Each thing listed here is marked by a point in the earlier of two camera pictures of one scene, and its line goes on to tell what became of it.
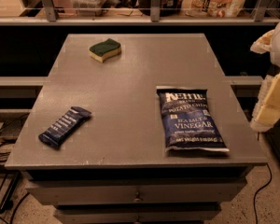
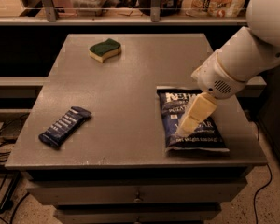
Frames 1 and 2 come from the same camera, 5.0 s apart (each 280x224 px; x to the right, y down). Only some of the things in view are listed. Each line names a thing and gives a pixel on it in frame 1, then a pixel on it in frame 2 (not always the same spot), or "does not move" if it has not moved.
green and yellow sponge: [103, 50] does not move
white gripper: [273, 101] -> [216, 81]
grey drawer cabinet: [113, 168] does not move
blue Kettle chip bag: [189, 120] does not move
